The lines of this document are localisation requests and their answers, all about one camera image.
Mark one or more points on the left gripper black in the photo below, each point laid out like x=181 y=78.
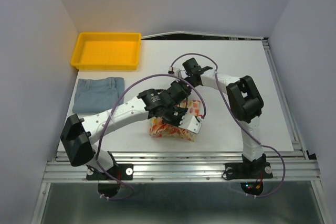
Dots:
x=182 y=112

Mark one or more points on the floral orange skirt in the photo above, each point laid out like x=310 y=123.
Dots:
x=159 y=129

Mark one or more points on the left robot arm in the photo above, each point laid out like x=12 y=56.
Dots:
x=80 y=136

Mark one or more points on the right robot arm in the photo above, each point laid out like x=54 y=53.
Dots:
x=244 y=103

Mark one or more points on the folded light blue skirt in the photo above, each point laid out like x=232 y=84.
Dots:
x=95 y=96

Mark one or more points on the yellow plastic tray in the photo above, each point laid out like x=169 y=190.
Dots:
x=106 y=51

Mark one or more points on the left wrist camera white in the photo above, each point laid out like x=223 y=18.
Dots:
x=191 y=123

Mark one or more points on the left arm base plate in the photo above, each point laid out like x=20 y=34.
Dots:
x=120 y=172

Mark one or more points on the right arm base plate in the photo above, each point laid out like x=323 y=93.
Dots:
x=244 y=171

